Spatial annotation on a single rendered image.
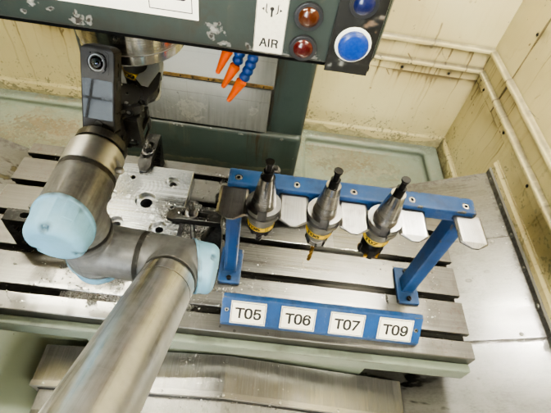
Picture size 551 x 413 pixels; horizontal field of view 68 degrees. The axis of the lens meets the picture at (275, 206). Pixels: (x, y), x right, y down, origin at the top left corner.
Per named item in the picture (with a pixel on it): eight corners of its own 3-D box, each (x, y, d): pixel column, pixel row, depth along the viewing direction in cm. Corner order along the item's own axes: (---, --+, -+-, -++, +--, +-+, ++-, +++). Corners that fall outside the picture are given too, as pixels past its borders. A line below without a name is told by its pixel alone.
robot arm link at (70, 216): (32, 260, 51) (3, 222, 44) (67, 192, 58) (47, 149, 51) (95, 268, 51) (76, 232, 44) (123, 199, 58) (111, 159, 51)
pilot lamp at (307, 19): (317, 31, 39) (322, 8, 37) (295, 28, 39) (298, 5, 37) (317, 28, 39) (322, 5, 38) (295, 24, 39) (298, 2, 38)
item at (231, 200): (244, 222, 71) (245, 219, 70) (214, 218, 71) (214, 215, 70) (249, 192, 75) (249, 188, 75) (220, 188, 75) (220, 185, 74)
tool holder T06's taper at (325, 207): (338, 202, 74) (347, 178, 69) (337, 222, 71) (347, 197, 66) (313, 198, 74) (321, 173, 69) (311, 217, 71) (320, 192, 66)
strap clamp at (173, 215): (220, 249, 103) (221, 212, 91) (168, 242, 102) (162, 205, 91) (222, 238, 105) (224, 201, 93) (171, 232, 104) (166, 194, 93)
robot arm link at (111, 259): (138, 297, 61) (125, 262, 52) (65, 283, 61) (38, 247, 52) (155, 251, 66) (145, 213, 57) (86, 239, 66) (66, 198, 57)
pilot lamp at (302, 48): (311, 61, 41) (316, 41, 40) (290, 58, 41) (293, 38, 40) (311, 58, 42) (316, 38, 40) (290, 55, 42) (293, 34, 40)
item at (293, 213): (307, 229, 71) (307, 227, 71) (277, 226, 71) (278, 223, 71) (307, 199, 76) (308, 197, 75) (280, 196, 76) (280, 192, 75)
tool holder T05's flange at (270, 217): (280, 201, 76) (283, 192, 74) (278, 227, 72) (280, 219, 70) (248, 196, 76) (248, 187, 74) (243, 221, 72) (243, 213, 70)
